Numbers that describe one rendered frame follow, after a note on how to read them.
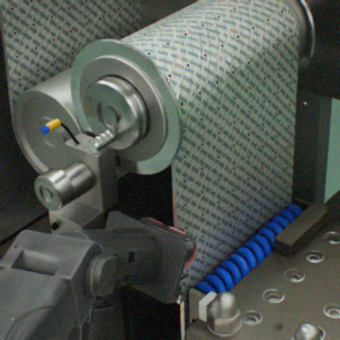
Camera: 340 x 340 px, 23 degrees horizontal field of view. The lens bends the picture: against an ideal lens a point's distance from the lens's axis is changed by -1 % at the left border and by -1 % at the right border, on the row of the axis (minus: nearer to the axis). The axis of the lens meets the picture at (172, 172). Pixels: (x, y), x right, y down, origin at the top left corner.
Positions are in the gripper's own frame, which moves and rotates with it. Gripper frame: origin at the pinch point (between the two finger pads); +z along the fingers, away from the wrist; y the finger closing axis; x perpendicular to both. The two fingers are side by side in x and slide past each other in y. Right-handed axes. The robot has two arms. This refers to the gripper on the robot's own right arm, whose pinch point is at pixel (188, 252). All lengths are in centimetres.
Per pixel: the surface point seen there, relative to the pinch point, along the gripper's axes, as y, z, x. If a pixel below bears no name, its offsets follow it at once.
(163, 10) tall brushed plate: -27.7, 20.7, 25.6
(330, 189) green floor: -69, 199, -12
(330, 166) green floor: -77, 211, -6
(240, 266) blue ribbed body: 2.9, 7.3, -0.9
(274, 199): 0.2, 16.1, 6.4
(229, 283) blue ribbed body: 3.6, 4.7, -2.6
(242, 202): 0.2, 8.2, 6.0
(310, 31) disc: 0.8, 11.2, 27.2
